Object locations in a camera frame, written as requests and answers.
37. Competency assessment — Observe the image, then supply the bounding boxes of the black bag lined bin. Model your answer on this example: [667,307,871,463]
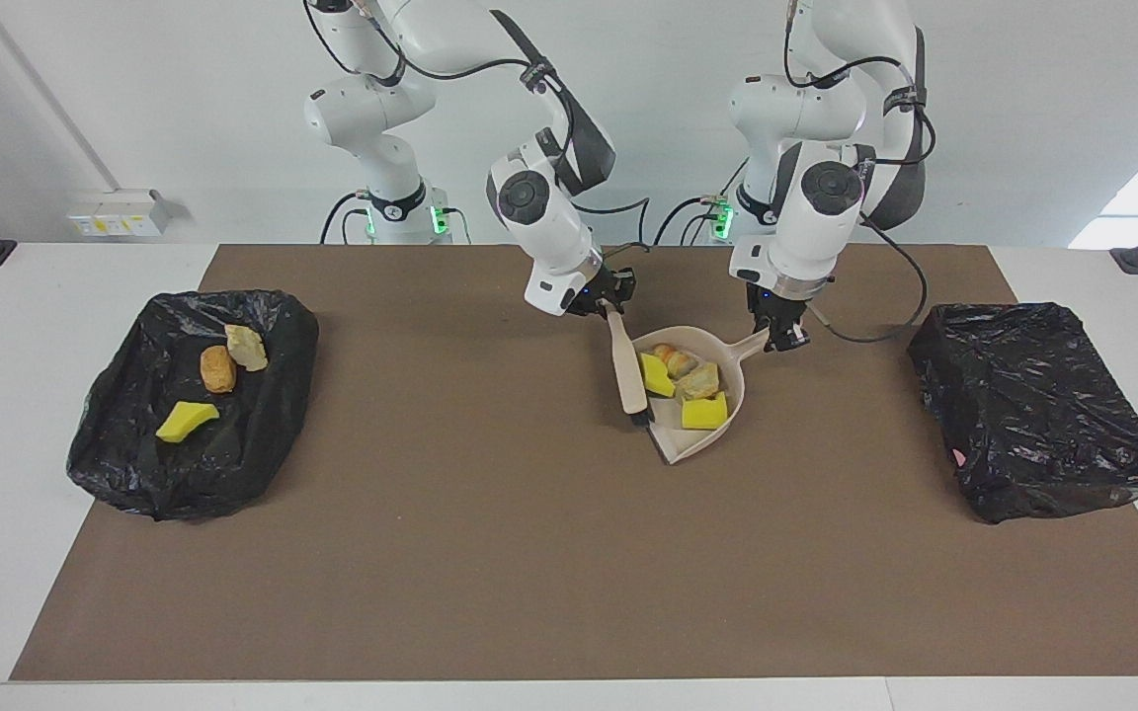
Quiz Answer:
[66,288,320,522]

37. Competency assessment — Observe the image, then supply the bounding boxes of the beige hand brush black bristles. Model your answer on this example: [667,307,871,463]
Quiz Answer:
[604,301,657,428]

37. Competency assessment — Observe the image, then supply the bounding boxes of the small beige sponge chunk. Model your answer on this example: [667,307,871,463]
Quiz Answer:
[652,343,700,380]

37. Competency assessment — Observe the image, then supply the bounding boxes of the large beige sponge chunk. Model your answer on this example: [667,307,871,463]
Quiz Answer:
[676,361,722,402]

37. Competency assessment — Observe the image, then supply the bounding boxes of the yellow sponge piece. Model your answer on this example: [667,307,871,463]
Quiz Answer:
[155,400,221,443]
[681,392,730,432]
[639,353,677,399]

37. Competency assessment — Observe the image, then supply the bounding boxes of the black bag bin pink spot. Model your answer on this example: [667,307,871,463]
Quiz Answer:
[907,301,1138,525]

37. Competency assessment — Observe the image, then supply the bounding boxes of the brown table mat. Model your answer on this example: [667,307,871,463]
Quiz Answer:
[11,244,1138,682]

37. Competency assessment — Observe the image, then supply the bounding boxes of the beige plastic dustpan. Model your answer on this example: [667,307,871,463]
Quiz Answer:
[628,326,772,467]

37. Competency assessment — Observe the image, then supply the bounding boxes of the brown bread-shaped sponge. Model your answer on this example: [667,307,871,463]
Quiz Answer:
[200,345,238,394]

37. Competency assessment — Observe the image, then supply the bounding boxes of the arm gripper cable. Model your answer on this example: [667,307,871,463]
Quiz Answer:
[304,0,652,260]
[784,0,937,345]

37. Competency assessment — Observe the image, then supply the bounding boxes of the left arm gripper cable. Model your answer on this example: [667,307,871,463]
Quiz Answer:
[784,0,937,345]

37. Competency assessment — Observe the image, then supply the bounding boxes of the right arm gripper cable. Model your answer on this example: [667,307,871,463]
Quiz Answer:
[304,0,652,260]

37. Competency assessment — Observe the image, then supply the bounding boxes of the black base cable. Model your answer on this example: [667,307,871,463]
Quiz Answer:
[320,190,374,245]
[655,196,723,246]

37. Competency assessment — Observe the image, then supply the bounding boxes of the white wall socket box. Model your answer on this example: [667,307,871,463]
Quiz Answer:
[67,190,173,238]

